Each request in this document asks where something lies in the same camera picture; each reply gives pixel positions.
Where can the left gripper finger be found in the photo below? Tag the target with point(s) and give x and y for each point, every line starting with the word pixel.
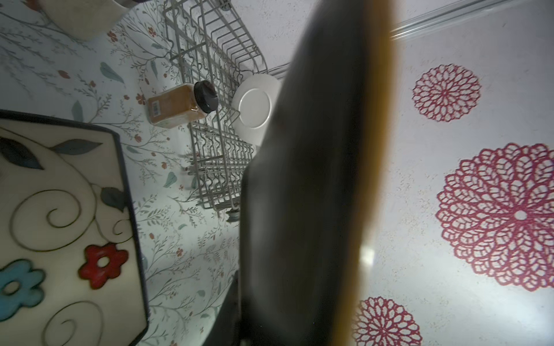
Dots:
pixel 226 329

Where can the black square plate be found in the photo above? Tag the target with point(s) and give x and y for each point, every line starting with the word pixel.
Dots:
pixel 311 189
pixel 71 268

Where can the small amber spice jar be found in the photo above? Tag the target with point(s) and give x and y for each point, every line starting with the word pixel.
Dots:
pixel 183 104

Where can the salt grinder black lid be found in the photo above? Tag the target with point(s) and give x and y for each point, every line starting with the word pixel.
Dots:
pixel 86 19

